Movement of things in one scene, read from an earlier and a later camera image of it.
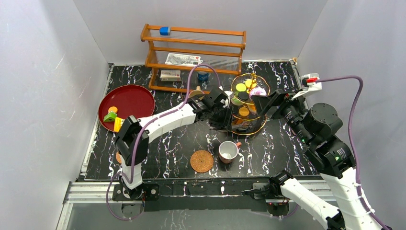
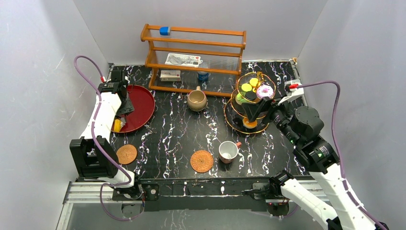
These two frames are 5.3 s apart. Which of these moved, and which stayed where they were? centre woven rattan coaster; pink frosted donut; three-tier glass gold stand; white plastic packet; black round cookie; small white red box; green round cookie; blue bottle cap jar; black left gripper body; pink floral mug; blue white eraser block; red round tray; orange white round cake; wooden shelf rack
Moved: black left gripper body; pink frosted donut; orange white round cake; black round cookie; green round cookie
Stayed: blue bottle cap jar; small white red box; centre woven rattan coaster; white plastic packet; red round tray; three-tier glass gold stand; wooden shelf rack; pink floral mug; blue white eraser block
